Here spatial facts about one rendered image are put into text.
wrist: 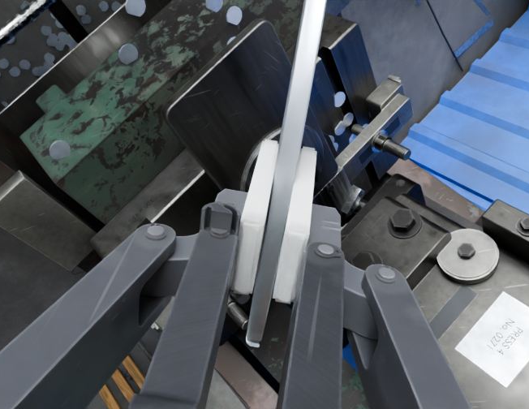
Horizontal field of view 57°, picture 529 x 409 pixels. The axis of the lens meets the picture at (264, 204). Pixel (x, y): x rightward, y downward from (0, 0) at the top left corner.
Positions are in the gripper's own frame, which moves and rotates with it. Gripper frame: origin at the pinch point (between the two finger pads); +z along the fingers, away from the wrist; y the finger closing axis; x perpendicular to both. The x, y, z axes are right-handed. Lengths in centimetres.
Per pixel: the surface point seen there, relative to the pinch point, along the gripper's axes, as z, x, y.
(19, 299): 80, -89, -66
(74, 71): 64, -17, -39
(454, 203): 65, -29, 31
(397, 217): 27.3, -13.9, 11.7
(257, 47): 32.2, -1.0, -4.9
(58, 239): 30.6, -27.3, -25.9
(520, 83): 196, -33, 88
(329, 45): 51, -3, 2
